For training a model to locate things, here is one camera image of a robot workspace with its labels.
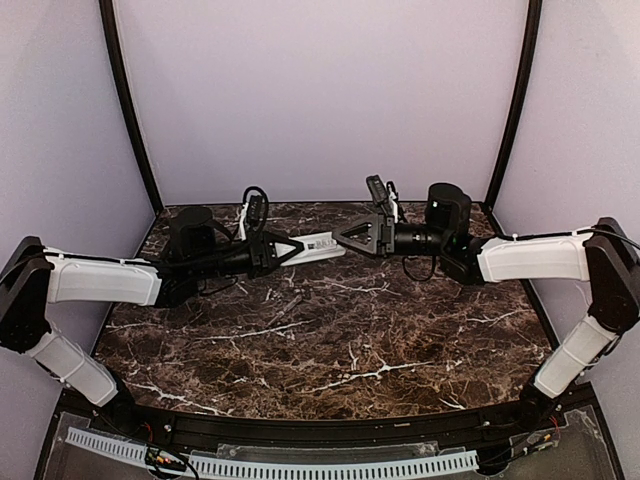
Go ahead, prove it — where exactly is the white slotted cable duct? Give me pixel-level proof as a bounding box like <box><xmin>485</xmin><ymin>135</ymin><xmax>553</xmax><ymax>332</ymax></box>
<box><xmin>65</xmin><ymin>427</ymin><xmax>478</xmax><ymax>479</ymax></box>

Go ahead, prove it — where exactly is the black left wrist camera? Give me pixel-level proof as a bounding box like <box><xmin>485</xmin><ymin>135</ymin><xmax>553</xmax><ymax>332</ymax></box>
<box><xmin>238</xmin><ymin>186</ymin><xmax>269</xmax><ymax>241</ymax></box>

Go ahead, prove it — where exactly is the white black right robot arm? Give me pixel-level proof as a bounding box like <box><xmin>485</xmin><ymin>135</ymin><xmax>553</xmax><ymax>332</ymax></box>
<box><xmin>332</xmin><ymin>176</ymin><xmax>639</xmax><ymax>400</ymax></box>

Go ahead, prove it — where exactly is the black enclosure frame post left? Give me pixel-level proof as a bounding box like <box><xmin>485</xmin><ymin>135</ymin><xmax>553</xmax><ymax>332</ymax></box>
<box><xmin>98</xmin><ymin>0</ymin><xmax>164</xmax><ymax>216</ymax></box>

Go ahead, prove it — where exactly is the black enclosure frame post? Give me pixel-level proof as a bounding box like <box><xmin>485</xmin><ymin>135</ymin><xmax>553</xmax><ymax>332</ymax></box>
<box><xmin>484</xmin><ymin>0</ymin><xmax>543</xmax><ymax>211</ymax></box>
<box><xmin>98</xmin><ymin>0</ymin><xmax>164</xmax><ymax>216</ymax></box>

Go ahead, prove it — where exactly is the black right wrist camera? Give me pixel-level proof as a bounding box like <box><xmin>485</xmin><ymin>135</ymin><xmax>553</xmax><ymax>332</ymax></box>
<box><xmin>366</xmin><ymin>175</ymin><xmax>407</xmax><ymax>223</ymax></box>

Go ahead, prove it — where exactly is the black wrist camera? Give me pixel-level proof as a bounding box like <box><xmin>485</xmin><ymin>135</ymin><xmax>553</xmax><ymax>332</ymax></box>
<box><xmin>366</xmin><ymin>175</ymin><xmax>407</xmax><ymax>223</ymax></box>
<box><xmin>238</xmin><ymin>186</ymin><xmax>269</xmax><ymax>241</ymax></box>

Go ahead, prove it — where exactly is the black front table rail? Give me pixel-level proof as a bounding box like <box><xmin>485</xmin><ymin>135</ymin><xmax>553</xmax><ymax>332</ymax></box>
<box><xmin>47</xmin><ymin>387</ymin><xmax>601</xmax><ymax>456</ymax></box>

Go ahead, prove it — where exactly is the clear handle test screwdriver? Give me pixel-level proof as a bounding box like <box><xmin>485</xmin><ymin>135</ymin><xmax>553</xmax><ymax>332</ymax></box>
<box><xmin>266</xmin><ymin>295</ymin><xmax>303</xmax><ymax>327</ymax></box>

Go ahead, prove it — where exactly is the black enclosure frame post right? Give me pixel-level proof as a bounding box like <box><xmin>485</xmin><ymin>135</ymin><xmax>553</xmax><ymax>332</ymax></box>
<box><xmin>484</xmin><ymin>0</ymin><xmax>543</xmax><ymax>211</ymax></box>

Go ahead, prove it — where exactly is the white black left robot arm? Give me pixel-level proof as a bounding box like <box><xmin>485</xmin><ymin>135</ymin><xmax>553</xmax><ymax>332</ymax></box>
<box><xmin>1</xmin><ymin>207</ymin><xmax>305</xmax><ymax>407</ymax></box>

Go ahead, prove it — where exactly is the white air conditioner remote control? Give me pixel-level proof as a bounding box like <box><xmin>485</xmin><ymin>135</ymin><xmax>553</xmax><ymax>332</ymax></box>
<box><xmin>282</xmin><ymin>231</ymin><xmax>346</xmax><ymax>266</ymax></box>

